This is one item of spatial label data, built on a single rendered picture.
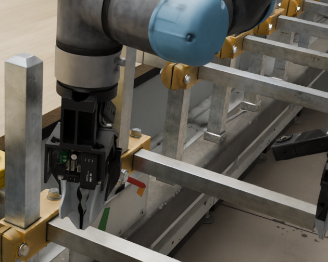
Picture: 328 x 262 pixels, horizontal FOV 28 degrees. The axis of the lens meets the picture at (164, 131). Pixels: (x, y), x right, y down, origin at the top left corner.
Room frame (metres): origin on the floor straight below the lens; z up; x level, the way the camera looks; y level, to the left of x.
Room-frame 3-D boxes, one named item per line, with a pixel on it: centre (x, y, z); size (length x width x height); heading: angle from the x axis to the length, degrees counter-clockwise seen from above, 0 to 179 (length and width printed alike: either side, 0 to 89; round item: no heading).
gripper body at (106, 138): (0.70, 0.10, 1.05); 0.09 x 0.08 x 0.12; 177
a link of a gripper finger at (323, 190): (0.87, -0.26, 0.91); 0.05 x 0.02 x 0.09; 155
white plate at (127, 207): (0.97, 0.07, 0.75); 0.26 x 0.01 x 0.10; 155
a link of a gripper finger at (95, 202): (0.70, 0.08, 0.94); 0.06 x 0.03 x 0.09; 177
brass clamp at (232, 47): (1.48, -0.14, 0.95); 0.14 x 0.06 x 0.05; 155
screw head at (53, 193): (0.84, 0.15, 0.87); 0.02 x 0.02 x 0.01
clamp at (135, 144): (1.03, 0.07, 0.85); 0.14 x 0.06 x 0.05; 155
